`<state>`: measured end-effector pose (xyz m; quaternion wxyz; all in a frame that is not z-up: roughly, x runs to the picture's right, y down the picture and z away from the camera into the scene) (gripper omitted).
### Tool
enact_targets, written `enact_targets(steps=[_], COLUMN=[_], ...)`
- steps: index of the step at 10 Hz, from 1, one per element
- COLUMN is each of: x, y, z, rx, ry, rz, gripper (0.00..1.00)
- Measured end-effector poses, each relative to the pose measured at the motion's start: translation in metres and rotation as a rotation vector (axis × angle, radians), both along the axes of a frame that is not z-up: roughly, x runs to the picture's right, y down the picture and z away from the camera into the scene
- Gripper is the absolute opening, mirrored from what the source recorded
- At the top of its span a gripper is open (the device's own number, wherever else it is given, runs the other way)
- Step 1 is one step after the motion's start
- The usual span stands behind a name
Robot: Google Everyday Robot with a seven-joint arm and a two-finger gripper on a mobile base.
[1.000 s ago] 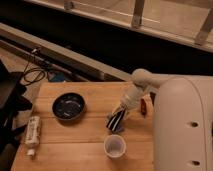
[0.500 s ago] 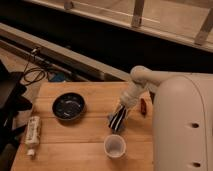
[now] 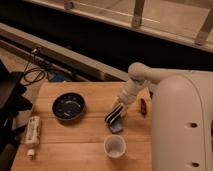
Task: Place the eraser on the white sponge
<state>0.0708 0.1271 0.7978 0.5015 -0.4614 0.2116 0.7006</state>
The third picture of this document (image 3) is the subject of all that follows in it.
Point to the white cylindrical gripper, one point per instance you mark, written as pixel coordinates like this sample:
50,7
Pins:
127,95

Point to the black white striped eraser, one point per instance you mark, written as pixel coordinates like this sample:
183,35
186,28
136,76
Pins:
114,114

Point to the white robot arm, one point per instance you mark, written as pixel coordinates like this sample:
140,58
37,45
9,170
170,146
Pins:
182,116

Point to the small red brown object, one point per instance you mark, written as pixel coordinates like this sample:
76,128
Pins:
143,108

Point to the white plastic cup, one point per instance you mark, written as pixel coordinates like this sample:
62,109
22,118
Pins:
114,146

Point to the black round bowl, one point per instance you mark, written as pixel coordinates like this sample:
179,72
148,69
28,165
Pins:
68,106

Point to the blue object behind table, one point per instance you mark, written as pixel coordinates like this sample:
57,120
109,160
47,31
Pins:
57,77

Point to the white toothpaste tube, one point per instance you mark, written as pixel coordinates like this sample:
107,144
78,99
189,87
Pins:
32,138

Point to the black bag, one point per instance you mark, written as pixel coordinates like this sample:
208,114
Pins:
12,102

